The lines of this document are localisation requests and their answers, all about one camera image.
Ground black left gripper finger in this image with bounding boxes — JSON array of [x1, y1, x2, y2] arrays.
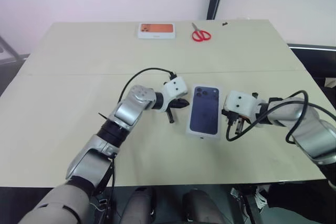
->
[[165, 109, 175, 125], [177, 98, 191, 109]]

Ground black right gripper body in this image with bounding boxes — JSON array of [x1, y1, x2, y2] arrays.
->
[[221, 108, 250, 124]]

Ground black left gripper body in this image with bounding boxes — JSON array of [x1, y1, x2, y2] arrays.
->
[[167, 98, 182, 111]]

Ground orange print phone box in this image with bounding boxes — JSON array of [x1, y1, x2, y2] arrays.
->
[[137, 22, 176, 40]]

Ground dark rounded grey shape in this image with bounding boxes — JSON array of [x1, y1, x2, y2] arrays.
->
[[181, 188, 221, 224], [122, 186, 158, 224]]

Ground black side table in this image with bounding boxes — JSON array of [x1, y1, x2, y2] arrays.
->
[[287, 42, 336, 89]]

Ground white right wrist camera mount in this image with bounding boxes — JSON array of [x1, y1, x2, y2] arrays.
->
[[223, 90, 260, 122]]

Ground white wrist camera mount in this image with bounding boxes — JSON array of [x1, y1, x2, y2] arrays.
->
[[223, 90, 260, 122], [160, 76, 189, 112]]

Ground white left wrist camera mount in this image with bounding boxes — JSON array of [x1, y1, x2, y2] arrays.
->
[[160, 76, 189, 112]]

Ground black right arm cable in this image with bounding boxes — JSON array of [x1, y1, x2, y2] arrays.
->
[[225, 90, 316, 144]]

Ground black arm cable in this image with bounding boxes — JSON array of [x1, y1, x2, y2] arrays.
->
[[119, 67, 177, 104], [225, 90, 316, 144]]

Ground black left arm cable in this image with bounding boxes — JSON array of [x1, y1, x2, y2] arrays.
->
[[119, 67, 177, 104]]

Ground red handled scissors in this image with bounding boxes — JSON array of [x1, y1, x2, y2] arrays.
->
[[191, 22, 212, 43]]

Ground thin white cable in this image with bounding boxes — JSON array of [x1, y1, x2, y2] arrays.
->
[[90, 202, 106, 212]]

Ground dark metal frame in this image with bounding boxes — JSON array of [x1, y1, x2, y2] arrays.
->
[[0, 35, 30, 65]]

